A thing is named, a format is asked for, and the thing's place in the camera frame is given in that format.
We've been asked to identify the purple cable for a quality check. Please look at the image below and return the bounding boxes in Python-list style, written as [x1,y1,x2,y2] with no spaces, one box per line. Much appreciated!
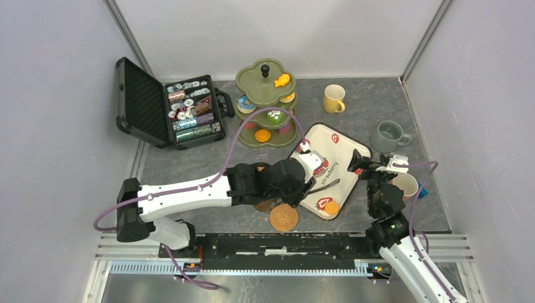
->
[92,107,311,290]
[394,161,456,303]

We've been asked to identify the orange macaron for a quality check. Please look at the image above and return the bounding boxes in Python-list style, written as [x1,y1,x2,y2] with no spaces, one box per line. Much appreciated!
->
[254,129,272,143]

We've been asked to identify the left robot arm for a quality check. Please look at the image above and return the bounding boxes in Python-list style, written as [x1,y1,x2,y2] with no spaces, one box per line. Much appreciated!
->
[116,154,324,257]

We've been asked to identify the green three-tier dessert stand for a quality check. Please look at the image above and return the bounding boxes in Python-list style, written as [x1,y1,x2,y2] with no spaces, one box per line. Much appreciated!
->
[235,58,298,148]

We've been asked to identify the small orange pastry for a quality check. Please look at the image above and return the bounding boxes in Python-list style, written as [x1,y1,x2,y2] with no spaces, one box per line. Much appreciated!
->
[274,73,291,88]

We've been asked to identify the blue glazed donut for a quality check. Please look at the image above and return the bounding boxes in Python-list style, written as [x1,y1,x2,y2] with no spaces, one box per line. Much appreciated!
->
[237,95,257,114]

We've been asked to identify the grey-green ceramic mug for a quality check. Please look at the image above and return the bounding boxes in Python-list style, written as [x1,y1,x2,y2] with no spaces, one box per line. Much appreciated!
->
[370,121,413,153]

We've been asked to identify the yellow ceramic mug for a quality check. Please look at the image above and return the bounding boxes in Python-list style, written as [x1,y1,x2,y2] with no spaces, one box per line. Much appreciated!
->
[323,84,346,114]

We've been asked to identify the green triangular cake slice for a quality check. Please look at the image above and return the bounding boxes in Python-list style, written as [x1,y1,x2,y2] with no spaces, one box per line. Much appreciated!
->
[266,107,286,125]

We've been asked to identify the round orange biscuit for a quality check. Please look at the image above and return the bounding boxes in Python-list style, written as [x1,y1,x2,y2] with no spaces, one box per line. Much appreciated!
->
[324,201,340,215]

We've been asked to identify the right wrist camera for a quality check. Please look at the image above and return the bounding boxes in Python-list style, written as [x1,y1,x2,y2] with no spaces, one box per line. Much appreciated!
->
[375,155,409,174]

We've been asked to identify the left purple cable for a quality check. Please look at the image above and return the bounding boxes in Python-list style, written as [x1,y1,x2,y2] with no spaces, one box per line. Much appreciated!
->
[92,107,311,290]

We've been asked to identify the woven rattan round coaster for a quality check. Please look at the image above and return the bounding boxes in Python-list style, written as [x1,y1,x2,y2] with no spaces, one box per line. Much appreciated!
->
[269,204,298,232]

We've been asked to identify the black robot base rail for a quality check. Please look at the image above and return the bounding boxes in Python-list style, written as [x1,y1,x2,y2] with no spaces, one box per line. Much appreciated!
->
[171,233,380,270]

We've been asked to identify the black poker chip case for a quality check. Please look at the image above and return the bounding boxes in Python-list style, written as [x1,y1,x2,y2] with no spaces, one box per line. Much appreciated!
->
[115,57,235,150]

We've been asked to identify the yellow glazed donut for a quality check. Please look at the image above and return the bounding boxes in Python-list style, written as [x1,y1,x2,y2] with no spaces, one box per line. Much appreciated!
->
[279,92,296,104]

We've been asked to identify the dark brown round coaster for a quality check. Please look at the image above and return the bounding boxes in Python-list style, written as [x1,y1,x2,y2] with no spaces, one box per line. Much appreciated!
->
[254,199,276,212]

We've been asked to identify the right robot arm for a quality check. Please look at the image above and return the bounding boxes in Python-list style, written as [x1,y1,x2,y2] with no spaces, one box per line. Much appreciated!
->
[347,150,467,302]

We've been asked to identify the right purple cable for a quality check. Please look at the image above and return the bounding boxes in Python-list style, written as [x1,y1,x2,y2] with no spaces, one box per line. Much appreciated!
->
[394,161,456,303]

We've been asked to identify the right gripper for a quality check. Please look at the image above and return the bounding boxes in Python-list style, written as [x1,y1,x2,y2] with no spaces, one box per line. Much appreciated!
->
[346,149,393,214]

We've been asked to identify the purple cake slice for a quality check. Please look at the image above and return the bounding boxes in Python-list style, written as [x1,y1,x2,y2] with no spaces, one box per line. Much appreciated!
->
[278,122,291,134]

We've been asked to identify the metal serving tongs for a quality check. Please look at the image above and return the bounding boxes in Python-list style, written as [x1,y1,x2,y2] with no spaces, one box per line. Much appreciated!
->
[309,179,341,194]

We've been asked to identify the blue small object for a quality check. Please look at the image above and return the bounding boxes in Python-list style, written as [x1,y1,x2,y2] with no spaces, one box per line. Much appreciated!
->
[417,183,428,199]

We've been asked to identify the strawberry print serving tray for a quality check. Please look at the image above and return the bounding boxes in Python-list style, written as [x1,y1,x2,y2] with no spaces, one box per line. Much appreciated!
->
[300,123,373,220]

